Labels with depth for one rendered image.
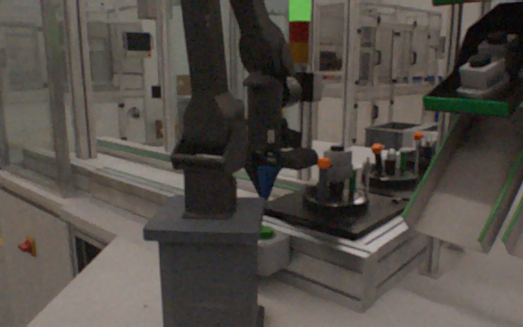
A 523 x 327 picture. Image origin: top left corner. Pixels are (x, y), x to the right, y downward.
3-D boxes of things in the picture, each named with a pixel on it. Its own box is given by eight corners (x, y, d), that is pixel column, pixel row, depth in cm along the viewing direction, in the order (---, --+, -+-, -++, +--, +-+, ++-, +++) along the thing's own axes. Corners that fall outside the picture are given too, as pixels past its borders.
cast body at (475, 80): (483, 112, 64) (478, 68, 61) (458, 107, 68) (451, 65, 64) (518, 87, 67) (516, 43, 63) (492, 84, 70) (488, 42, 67)
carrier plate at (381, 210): (356, 243, 78) (357, 232, 77) (255, 214, 93) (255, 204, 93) (411, 211, 95) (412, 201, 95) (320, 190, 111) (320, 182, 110)
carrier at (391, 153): (415, 209, 96) (419, 153, 94) (322, 189, 112) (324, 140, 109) (452, 186, 114) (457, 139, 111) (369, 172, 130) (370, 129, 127)
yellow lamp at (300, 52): (300, 63, 105) (301, 42, 104) (284, 63, 108) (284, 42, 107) (312, 63, 108) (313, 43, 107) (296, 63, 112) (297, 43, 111)
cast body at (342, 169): (337, 183, 89) (338, 149, 87) (319, 179, 92) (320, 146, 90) (358, 175, 95) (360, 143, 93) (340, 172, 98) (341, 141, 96)
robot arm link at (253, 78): (269, 71, 68) (291, 70, 76) (235, 71, 70) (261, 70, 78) (268, 116, 69) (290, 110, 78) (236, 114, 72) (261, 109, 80)
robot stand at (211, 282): (151, 367, 59) (141, 229, 55) (177, 310, 74) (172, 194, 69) (258, 373, 58) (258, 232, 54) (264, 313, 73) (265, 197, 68)
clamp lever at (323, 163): (323, 197, 88) (325, 160, 86) (314, 195, 89) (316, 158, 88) (332, 193, 91) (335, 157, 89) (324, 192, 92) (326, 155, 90)
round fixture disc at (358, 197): (347, 219, 84) (347, 209, 84) (289, 204, 93) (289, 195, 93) (380, 203, 94) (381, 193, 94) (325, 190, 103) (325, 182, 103)
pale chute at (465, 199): (488, 255, 64) (480, 241, 62) (409, 230, 74) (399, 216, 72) (557, 111, 72) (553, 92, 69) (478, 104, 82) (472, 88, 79)
